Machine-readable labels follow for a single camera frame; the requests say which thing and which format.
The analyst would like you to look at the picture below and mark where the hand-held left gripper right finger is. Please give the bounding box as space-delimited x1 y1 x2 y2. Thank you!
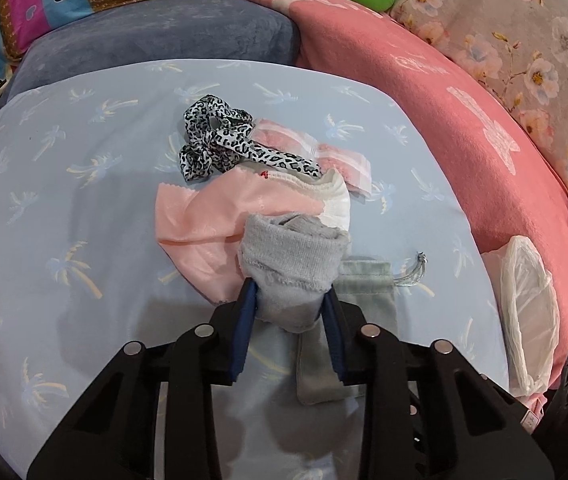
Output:
321 287 557 480

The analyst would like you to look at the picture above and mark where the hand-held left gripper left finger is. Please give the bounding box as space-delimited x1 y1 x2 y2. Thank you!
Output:
26 279 259 480

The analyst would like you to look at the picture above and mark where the grey-green drawstring pouch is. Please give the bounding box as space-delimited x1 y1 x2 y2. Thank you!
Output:
295 252 428 407

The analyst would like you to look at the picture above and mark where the grey sock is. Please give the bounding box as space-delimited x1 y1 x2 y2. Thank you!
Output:
236 212 352 333

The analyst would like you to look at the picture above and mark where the white lined trash bin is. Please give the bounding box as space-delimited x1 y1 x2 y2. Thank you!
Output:
481 235 562 396

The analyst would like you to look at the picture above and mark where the pink white striped cloth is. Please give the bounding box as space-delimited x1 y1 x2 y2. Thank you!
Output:
254 119 372 196

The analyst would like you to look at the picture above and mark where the leopard print hair ribbon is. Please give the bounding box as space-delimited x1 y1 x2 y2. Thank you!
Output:
178 94 322 183

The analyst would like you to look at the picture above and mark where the pink blanket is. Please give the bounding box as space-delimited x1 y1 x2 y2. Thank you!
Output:
221 0 568 401

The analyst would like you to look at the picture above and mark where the blue-grey seat cushion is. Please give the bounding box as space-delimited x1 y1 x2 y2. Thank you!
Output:
0 0 302 111

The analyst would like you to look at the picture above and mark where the grey floral blanket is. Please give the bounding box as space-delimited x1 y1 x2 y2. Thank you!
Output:
379 0 568 211

